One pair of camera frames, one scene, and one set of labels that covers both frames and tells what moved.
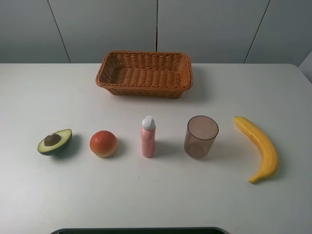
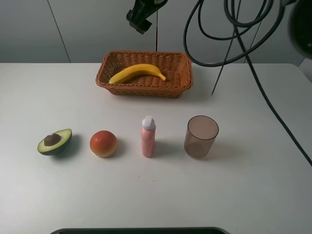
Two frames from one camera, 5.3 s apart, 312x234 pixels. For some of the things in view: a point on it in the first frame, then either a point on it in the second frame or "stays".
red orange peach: [103, 143] stays
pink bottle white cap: [147, 134] stays
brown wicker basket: [139, 74] stays
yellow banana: [268, 160] -> [143, 69]
